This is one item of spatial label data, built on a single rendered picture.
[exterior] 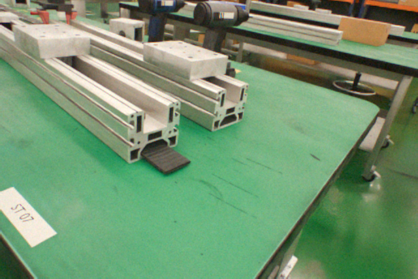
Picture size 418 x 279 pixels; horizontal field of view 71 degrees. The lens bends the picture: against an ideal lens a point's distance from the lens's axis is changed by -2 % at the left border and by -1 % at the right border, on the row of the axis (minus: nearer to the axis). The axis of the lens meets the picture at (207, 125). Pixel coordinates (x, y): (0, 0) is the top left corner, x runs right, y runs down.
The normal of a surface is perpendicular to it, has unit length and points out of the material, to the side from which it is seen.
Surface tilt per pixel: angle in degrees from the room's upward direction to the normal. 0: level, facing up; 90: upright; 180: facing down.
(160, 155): 0
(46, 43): 90
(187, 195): 0
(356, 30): 89
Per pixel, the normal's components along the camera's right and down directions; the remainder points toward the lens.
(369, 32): -0.66, 0.24
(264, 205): 0.12, -0.89
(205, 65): 0.72, 0.38
